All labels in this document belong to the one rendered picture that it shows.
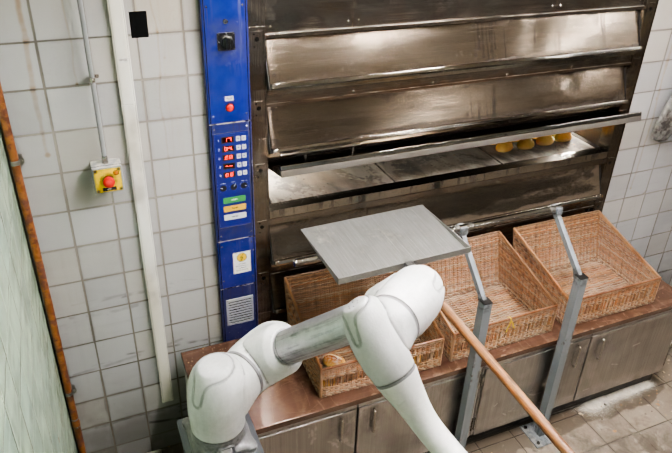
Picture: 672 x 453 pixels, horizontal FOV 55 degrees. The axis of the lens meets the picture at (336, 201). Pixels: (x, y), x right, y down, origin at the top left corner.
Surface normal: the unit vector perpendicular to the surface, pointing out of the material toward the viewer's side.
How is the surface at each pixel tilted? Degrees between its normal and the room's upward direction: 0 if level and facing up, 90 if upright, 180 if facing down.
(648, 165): 90
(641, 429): 0
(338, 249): 3
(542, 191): 70
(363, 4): 90
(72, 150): 90
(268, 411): 0
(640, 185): 90
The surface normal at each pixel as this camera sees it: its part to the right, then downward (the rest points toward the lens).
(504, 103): 0.37, 0.14
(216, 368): -0.04, -0.83
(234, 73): 0.39, 0.46
